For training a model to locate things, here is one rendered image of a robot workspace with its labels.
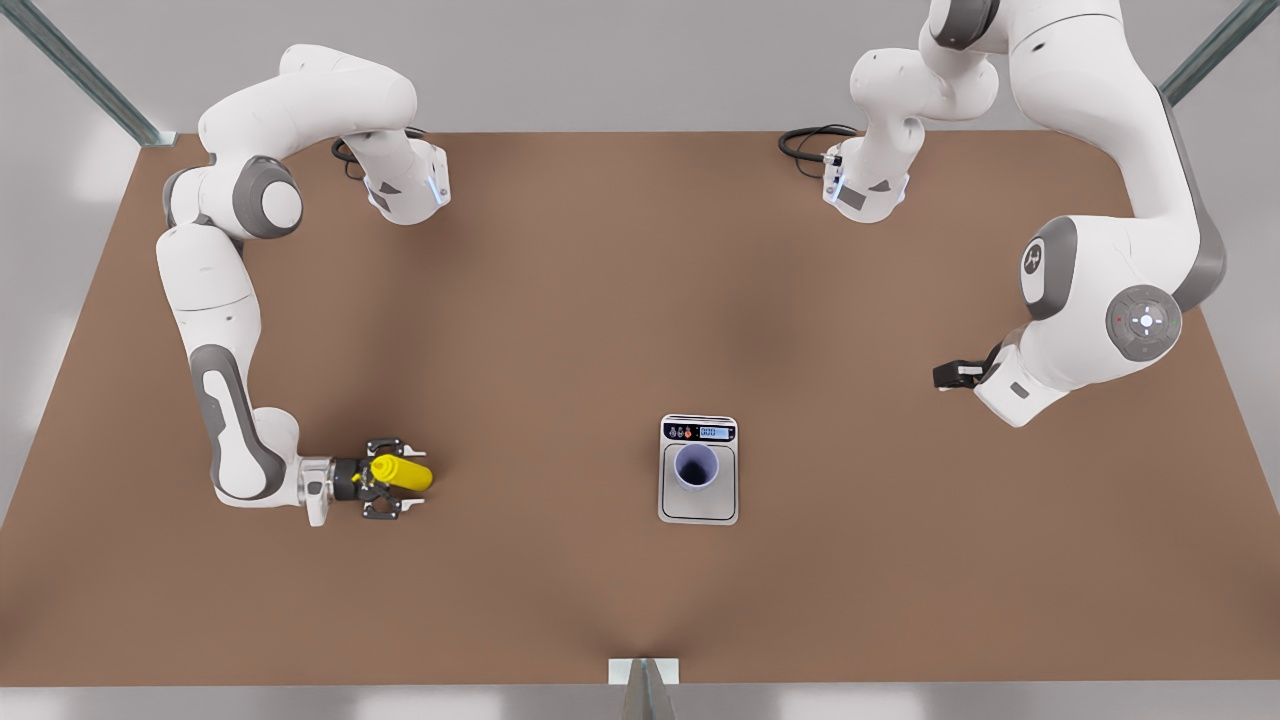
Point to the yellow sauce bottle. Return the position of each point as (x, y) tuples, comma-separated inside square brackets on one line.
[(405, 474)]

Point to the pale lilac cup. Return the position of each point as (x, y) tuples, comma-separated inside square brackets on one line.
[(697, 467)]

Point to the silver frame post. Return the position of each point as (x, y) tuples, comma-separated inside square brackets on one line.
[(1215, 50), (80, 70), (645, 685)]

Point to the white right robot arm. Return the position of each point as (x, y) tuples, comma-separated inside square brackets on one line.
[(215, 290)]

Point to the grey digital kitchen scale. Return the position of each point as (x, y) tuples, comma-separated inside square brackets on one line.
[(698, 505)]

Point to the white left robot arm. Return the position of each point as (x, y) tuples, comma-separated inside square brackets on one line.
[(1090, 90)]

